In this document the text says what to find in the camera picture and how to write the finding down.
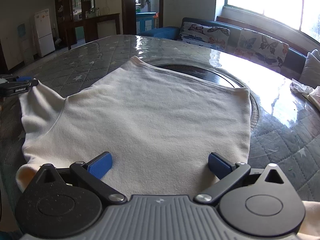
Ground pink white folded clothes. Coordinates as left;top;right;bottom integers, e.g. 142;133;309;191
290;79;320;109

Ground cream knit sweater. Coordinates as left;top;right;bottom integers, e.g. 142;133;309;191
15;57;319;239

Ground grey pillow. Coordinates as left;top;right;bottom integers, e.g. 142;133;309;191
299;49;320;88

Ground window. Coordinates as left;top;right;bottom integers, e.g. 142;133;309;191
225;0;319;42

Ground right butterfly cushion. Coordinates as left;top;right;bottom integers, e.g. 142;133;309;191
234;29;289;73

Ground black induction cooktop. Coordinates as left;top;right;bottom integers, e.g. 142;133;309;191
156;64;244;88

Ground blue sofa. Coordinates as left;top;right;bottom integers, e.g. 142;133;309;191
139;17;306;80

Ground left butterfly cushion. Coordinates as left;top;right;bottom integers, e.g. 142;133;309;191
177;22;231;51

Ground dark wooden cabinet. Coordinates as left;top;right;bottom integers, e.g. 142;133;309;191
55;0;122;48

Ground butterfly cushion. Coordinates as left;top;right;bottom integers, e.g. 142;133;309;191
234;29;289;73
177;22;231;51

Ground white refrigerator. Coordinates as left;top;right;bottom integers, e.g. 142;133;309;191
34;9;55;57

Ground grey quilted table cover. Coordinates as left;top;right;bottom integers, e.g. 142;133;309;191
1;35;319;239

